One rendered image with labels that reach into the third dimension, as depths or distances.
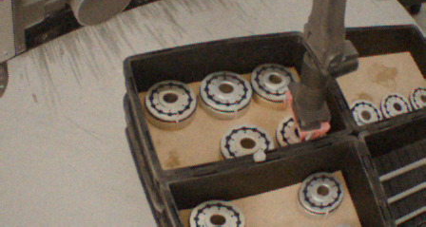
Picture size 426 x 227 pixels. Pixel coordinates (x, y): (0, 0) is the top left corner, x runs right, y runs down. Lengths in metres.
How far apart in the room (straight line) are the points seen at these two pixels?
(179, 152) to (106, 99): 0.32
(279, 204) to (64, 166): 0.50
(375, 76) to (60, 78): 0.81
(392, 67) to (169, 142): 0.62
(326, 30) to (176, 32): 0.73
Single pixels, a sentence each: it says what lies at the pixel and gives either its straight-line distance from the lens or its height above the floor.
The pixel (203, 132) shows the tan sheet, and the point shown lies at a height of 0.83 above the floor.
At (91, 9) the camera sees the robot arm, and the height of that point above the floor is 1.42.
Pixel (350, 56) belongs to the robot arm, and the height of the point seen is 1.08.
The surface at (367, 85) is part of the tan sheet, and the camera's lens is 1.57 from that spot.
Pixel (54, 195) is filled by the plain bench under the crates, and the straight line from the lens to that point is 1.45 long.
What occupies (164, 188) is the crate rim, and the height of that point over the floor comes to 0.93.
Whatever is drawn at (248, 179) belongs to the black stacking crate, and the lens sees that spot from 1.26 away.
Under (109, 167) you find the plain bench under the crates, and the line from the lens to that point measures 1.49.
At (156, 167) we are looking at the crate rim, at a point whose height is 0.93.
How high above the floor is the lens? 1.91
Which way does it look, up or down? 49 degrees down
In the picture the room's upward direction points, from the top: 7 degrees clockwise
